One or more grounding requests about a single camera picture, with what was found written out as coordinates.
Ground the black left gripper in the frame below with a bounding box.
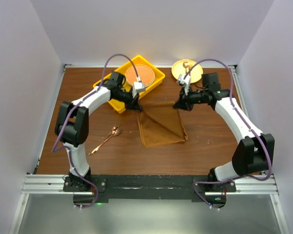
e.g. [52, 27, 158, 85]
[113, 88, 142, 111]

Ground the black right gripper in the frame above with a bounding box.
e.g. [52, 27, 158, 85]
[173, 84, 209, 112]

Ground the brown cloth napkin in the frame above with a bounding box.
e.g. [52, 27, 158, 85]
[137, 102, 188, 148]

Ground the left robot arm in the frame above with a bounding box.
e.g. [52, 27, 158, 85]
[51, 72, 146, 191]

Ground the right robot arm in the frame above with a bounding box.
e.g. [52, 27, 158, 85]
[173, 73, 275, 192]

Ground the rose gold spoon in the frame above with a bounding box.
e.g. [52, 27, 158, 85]
[88, 128, 122, 156]

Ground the woven round coaster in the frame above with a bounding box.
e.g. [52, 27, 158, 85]
[125, 64, 155, 87]

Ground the yellow round plate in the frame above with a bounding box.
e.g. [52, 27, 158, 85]
[171, 59, 203, 84]

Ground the yellow plastic tray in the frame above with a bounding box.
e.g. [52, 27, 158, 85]
[92, 55, 166, 115]

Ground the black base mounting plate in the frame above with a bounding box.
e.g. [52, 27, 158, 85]
[63, 175, 236, 207]

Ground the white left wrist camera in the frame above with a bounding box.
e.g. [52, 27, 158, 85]
[132, 81, 146, 96]

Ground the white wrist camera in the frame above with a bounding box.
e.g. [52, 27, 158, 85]
[176, 74, 191, 87]
[132, 81, 146, 96]

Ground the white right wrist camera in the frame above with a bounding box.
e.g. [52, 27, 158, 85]
[176, 74, 191, 87]

